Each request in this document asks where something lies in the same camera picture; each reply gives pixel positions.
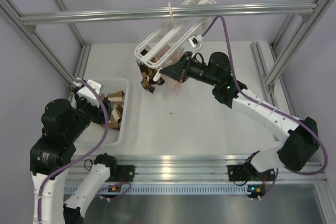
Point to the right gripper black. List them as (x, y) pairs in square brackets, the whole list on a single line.
[(177, 71)]

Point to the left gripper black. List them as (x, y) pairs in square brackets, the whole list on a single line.
[(100, 117)]

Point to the brown beige striped sock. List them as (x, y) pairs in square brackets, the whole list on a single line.
[(116, 109)]

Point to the white plastic clip hanger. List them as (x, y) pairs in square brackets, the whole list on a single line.
[(175, 31)]

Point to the brown yellow argyle sock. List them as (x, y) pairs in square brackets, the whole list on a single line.
[(147, 81)]

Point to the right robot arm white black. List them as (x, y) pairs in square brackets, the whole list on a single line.
[(296, 136)]

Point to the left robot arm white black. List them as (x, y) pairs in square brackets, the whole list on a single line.
[(63, 124)]

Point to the pink sheer socks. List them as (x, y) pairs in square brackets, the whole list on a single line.
[(174, 58)]

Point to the white plastic basket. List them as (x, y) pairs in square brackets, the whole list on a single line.
[(91, 136)]

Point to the aluminium crossbar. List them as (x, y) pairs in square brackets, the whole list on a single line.
[(183, 11)]

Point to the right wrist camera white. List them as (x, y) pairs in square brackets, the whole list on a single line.
[(196, 41)]

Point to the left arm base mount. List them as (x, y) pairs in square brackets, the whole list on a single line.
[(125, 173)]

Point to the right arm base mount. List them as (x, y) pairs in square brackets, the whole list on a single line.
[(237, 173)]

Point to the slotted cable duct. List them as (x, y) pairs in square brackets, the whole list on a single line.
[(138, 188)]

